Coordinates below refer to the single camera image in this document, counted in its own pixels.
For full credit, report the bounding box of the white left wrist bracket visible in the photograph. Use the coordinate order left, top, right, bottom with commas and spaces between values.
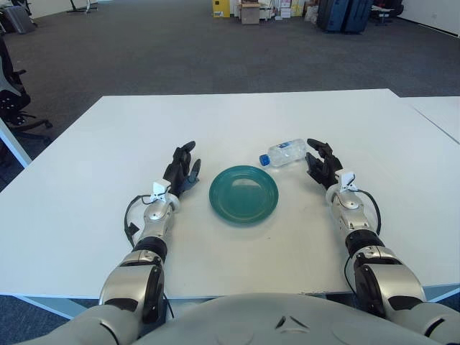
149, 181, 171, 202

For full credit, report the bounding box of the black hard suitcase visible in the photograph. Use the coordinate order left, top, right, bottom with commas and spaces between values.
316, 0, 348, 33

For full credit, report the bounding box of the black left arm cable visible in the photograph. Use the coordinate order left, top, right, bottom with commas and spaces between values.
124, 193, 154, 249

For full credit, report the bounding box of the white neighbouring desk leg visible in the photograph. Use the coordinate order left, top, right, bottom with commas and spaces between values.
0, 118, 32, 168

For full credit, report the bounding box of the yellow box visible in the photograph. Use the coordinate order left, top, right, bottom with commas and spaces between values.
211, 0, 231, 18

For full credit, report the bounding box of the dark blue hard suitcase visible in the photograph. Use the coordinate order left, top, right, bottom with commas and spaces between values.
344, 0, 371, 36

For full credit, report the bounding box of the black mesh office chair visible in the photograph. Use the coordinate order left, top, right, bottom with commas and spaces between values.
0, 35, 53, 144

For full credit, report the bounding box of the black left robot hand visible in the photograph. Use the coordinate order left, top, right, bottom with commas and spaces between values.
163, 140, 202, 198

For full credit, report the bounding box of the grey robot torso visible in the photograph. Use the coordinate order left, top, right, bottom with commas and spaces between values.
132, 293, 436, 345

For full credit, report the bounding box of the white table frame beam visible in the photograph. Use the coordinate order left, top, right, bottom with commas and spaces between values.
10, 294, 84, 320

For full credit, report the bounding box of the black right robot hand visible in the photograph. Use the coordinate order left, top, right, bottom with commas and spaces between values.
305, 137, 344, 188

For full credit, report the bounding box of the clear plastic water bottle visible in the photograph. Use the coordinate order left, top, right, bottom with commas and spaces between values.
259, 138, 311, 168

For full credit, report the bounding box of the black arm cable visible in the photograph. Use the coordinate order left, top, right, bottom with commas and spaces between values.
359, 190, 382, 234
124, 193, 154, 249

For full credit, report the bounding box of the black swivel chair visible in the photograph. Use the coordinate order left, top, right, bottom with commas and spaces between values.
369, 0, 405, 27

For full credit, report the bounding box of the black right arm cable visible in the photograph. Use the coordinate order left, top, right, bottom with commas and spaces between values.
359, 190, 382, 234

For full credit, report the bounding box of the teal round plate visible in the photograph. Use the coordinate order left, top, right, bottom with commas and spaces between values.
208, 165, 280, 227

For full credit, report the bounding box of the grey hard suitcase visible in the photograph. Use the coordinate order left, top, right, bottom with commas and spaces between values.
1, 5, 36, 35

